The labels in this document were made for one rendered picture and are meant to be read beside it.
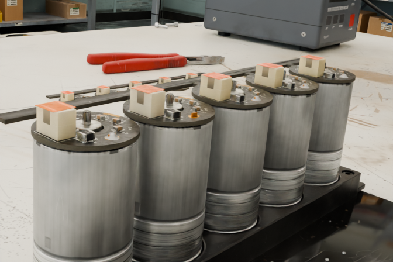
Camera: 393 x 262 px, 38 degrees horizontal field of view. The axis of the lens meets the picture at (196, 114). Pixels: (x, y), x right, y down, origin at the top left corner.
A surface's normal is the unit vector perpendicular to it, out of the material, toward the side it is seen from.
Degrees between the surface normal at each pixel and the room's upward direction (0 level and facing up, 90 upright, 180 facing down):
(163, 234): 90
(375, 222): 0
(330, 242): 0
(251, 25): 90
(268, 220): 0
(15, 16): 90
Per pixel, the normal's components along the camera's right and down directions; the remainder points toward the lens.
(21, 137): 0.08, -0.95
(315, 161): -0.07, 0.29
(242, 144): 0.28, 0.30
